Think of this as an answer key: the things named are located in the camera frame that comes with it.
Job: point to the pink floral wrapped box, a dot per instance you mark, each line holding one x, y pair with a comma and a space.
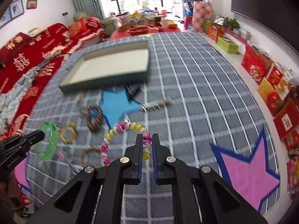
202, 11

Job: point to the red plastic colander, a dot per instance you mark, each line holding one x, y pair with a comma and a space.
138, 30

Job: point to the large black television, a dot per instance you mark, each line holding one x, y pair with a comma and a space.
279, 16

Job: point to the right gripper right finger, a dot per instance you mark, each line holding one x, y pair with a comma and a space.
199, 195

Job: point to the potted green plant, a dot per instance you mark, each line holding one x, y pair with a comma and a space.
231, 24

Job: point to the silver star hair clip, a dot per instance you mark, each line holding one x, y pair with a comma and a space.
157, 104

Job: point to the green translucent bangle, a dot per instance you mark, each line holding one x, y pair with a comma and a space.
46, 148

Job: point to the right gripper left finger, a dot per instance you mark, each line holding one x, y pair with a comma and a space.
94, 195

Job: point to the silver heart pendant charm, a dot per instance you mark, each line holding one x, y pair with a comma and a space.
83, 112

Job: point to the grey floral blanket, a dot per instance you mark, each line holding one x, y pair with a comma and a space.
10, 101

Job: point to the white mug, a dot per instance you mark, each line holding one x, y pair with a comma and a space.
164, 23

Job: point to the red embroidered cushion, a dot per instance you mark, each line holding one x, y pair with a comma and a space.
77, 27

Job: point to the beige armchair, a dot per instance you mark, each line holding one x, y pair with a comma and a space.
109, 25

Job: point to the black claw hair clip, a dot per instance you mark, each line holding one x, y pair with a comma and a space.
131, 91

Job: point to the grey checked table cloth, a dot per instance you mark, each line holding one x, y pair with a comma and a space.
211, 105

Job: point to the shallow green tray box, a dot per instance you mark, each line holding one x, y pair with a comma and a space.
114, 65

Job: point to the red wedding sofa cover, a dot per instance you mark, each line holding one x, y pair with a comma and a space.
26, 52

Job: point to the round red table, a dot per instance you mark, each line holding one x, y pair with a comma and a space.
157, 29

